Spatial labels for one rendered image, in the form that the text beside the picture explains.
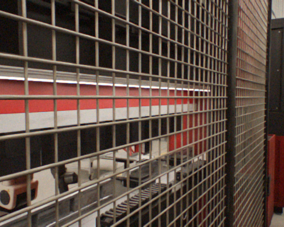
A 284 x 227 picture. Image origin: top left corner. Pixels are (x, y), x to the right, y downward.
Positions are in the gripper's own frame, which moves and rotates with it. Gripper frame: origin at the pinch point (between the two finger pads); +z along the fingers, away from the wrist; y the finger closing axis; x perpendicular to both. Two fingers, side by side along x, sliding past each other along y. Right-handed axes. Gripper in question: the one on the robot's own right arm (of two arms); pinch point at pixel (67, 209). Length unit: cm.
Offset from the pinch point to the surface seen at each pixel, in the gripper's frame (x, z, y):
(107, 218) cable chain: -49, -10, 81
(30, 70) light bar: -65, -56, 79
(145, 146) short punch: 39, -26, 37
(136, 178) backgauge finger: -9, -15, 63
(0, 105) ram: -62, -52, 56
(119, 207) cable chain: -40, -10, 78
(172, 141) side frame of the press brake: 127, -24, 8
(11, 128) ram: -58, -44, 54
